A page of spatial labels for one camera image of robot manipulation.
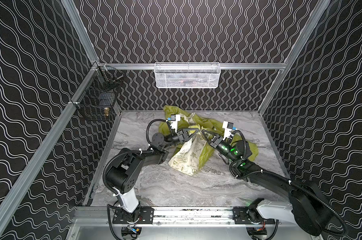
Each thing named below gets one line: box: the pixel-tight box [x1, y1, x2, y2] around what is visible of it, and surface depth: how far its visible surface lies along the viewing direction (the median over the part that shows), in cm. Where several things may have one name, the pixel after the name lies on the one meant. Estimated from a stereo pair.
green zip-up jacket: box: [158, 105, 259, 171], surface depth 73 cm
